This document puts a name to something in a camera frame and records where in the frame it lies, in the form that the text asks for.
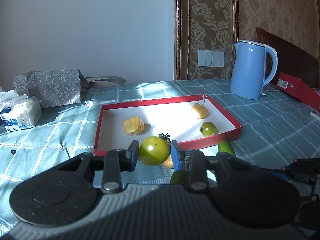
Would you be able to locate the small brown longan fruit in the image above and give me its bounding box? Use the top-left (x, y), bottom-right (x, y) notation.
top-left (162, 156), bottom-right (174, 169)

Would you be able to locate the cut cucumber piece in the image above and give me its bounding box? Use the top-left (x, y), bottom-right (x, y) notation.
top-left (218, 140), bottom-right (235, 156)

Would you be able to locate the green tomato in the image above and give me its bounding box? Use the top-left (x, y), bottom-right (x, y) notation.
top-left (199, 121), bottom-right (217, 137)
top-left (139, 133), bottom-right (170, 166)

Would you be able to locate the large yellow starfruit chunk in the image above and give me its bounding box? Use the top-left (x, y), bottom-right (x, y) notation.
top-left (124, 116), bottom-right (145, 135)

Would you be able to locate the red shallow cardboard box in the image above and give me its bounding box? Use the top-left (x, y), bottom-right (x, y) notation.
top-left (94, 94), bottom-right (242, 156)

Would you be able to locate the teal checked tablecloth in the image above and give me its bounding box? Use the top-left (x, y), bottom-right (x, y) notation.
top-left (1, 79), bottom-right (319, 235)

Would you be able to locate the red box at right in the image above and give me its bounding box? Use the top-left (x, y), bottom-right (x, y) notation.
top-left (277, 72), bottom-right (320, 112)

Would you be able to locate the grey patterned gift bag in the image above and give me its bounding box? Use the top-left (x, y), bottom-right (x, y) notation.
top-left (14, 69), bottom-right (126, 108)

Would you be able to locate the blue electric kettle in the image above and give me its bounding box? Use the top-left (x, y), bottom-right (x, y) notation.
top-left (230, 40), bottom-right (278, 100)

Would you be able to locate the tissue pack with cat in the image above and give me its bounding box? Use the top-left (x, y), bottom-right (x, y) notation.
top-left (1, 90), bottom-right (42, 132)

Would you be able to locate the dark wooden chair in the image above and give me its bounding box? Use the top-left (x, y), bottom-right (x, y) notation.
top-left (256, 28), bottom-right (319, 89)

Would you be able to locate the white wall switch panel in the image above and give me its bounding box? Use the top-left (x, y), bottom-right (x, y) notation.
top-left (197, 50), bottom-right (225, 67)

